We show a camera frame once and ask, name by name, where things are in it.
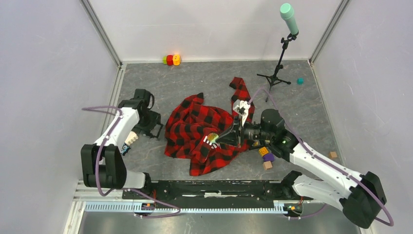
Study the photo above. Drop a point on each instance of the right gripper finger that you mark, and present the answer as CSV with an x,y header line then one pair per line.
x,y
226,134
229,142

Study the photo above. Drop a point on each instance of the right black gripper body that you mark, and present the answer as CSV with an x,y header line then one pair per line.
x,y
245,132

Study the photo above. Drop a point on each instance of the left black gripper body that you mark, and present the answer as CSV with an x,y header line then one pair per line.
x,y
151,117

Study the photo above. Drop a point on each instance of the red black plaid shirt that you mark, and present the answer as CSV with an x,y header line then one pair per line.
x,y
186,133

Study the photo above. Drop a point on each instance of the black square frame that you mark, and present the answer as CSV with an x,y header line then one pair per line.
x,y
152,132

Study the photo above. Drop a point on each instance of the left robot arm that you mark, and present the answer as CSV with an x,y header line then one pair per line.
x,y
102,162

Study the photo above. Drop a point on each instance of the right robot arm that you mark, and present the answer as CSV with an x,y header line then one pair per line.
x,y
359,196

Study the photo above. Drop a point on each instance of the white blue toy brick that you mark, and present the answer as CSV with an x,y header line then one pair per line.
x,y
131,138

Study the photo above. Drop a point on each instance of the yellow toy brick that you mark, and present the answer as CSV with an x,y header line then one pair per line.
x,y
263,151

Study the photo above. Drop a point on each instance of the purple toy brick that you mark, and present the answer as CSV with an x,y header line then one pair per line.
x,y
268,157

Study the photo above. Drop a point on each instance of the owl toy block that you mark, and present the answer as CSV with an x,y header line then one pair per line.
x,y
124,150

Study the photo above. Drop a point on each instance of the black tripod mic stand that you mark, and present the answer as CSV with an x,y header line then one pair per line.
x,y
273,79

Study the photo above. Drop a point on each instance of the red cylinder block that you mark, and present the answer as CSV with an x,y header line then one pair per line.
x,y
169,60

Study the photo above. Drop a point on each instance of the teal small cube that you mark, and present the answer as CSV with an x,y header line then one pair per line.
x,y
300,81

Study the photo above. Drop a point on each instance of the small wooden cube right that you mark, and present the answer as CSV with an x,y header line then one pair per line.
x,y
333,154

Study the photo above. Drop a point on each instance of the mint green microphone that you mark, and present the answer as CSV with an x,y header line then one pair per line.
x,y
287,14

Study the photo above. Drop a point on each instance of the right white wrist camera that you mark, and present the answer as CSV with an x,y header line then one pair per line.
x,y
241,107

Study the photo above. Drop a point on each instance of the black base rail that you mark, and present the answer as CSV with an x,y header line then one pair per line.
x,y
219,194

